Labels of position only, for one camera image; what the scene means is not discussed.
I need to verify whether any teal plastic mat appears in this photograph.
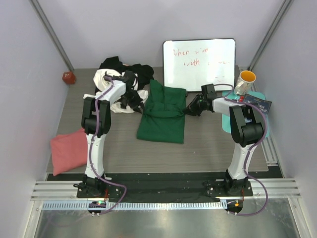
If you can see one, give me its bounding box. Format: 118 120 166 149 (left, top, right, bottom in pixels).
222 91 270 137

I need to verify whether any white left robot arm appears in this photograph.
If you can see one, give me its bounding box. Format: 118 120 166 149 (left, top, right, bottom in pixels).
81 69 144 198

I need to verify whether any white mug orange inside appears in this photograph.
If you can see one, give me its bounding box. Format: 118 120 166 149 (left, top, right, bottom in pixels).
234 70 256 95

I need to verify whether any green t-shirt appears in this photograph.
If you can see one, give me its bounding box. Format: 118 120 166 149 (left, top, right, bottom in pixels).
136 80 186 144

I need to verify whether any Nineteen Eighty-Four book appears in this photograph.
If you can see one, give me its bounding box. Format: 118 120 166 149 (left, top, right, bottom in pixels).
243 94 272 115

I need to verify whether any white t-shirt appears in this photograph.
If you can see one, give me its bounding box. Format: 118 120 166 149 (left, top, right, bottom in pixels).
83 69 149 114

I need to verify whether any small red cube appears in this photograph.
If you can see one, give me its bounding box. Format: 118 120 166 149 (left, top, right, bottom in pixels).
62 71 76 85

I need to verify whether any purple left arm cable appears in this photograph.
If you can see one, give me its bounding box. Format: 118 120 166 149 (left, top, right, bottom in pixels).
89 75 127 215

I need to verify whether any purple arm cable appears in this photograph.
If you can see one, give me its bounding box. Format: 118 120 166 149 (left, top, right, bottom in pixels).
214 83 269 216
89 75 127 215

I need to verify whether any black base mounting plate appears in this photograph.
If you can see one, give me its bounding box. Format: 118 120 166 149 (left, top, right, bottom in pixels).
74 172 253 203

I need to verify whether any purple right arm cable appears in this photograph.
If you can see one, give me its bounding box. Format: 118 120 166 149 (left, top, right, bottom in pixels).
214 83 269 216

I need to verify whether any folded pink t-shirt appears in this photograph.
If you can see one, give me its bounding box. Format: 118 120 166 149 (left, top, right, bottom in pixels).
50 128 88 176

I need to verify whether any white slotted cable duct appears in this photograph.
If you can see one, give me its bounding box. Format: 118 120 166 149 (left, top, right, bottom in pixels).
42 200 227 211

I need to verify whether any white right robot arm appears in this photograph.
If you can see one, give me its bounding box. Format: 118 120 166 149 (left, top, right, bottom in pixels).
184 84 268 196

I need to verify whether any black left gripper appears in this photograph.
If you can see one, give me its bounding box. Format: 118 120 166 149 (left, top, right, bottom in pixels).
122 90 144 113

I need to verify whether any black t-shirt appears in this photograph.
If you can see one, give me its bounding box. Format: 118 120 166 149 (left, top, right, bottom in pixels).
99 56 154 90

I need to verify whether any white dry-erase board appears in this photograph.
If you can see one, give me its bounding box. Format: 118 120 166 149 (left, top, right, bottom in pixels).
163 38 236 92

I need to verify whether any aluminium frame rail front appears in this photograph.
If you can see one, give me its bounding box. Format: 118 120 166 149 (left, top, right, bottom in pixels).
31 178 301 203

